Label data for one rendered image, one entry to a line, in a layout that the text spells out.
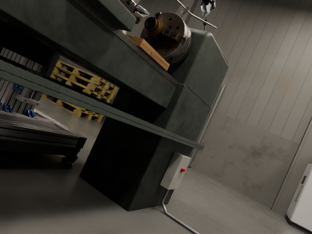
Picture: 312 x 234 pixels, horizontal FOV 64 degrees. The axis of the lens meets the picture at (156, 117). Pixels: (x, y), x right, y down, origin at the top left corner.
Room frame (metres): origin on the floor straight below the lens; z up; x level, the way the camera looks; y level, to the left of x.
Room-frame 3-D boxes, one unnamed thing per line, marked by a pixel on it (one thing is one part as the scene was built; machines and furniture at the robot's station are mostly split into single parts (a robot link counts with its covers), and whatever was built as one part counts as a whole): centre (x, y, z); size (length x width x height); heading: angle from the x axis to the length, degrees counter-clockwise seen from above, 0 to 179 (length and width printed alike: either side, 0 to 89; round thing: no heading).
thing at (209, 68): (1.94, -0.03, 1.06); 0.59 x 0.48 x 0.39; 150
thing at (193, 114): (1.94, -0.03, 0.43); 0.60 x 0.48 x 0.86; 150
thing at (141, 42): (1.37, 0.28, 0.89); 0.36 x 0.30 x 0.04; 60
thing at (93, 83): (5.91, 1.88, 0.46); 1.31 x 0.90 x 0.93; 66
